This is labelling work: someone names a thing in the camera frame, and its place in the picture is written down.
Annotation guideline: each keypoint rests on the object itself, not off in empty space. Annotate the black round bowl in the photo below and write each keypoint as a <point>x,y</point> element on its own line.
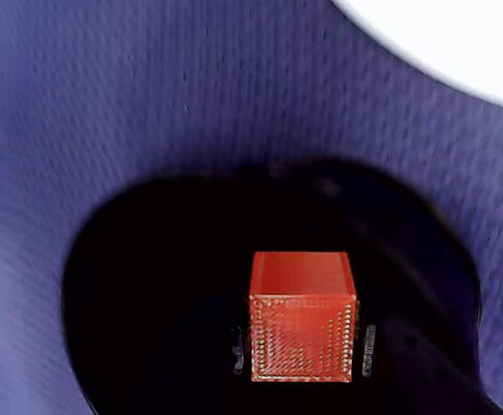
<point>169,281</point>

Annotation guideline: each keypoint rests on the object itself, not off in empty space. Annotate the white round plate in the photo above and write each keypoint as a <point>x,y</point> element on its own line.
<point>450,34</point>

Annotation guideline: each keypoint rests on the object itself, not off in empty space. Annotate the blue woven cloth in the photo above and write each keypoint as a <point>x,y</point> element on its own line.
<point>104,108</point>

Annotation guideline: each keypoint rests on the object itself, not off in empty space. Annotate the small red cube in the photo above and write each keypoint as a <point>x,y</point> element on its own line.
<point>303,328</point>

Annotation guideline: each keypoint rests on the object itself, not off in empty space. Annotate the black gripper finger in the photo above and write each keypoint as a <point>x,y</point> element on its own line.
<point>239,350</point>
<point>381,372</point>

